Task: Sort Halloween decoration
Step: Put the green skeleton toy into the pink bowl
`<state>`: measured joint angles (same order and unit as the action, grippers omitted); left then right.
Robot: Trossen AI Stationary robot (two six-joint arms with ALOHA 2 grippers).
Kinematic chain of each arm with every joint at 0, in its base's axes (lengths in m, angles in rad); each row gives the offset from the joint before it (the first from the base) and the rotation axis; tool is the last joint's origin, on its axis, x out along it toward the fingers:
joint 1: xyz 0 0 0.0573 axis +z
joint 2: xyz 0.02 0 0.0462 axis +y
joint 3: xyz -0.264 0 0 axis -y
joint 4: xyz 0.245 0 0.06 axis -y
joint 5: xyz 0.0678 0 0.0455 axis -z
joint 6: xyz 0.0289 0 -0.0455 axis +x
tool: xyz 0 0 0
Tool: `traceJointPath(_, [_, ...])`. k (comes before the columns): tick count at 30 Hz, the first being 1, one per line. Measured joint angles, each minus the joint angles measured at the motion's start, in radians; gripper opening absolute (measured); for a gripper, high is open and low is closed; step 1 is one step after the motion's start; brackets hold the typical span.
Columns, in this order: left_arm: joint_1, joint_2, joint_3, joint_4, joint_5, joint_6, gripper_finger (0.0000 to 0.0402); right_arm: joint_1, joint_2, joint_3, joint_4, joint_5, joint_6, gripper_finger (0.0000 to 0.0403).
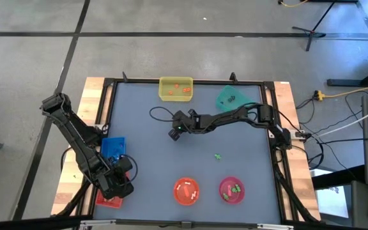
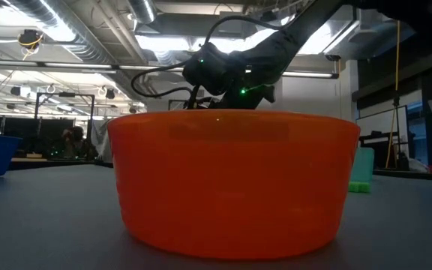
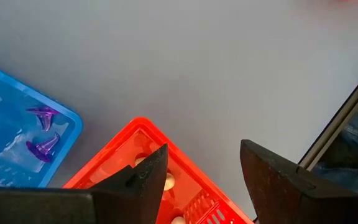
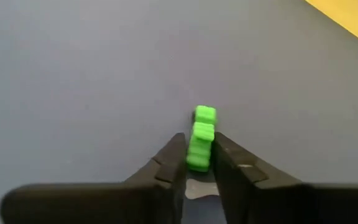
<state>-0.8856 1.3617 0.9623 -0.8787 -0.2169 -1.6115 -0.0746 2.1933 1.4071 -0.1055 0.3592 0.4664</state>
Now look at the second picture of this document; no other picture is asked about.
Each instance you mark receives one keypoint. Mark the long ceiling light bar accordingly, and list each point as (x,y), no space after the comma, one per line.
(81,65)

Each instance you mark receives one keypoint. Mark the person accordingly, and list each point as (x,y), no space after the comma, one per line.
(74,144)

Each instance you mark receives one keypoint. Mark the orange round plastic bowl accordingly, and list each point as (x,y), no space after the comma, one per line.
(234,187)

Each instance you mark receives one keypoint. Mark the silver round ventilation duct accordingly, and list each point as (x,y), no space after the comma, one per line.
(143,11)

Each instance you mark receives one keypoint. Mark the black background camera frame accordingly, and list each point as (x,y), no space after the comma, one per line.
(174,101)

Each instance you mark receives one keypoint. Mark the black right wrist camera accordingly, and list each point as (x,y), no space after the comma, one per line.
(210,71)

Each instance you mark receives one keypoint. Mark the teal rectangular plastic bin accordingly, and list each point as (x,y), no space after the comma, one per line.
(363,165)

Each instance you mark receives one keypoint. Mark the grey ceiling ventilation unit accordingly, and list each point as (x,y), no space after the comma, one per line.
(234,28)

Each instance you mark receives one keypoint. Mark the black robot station frame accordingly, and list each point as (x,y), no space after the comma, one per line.
(67,94)

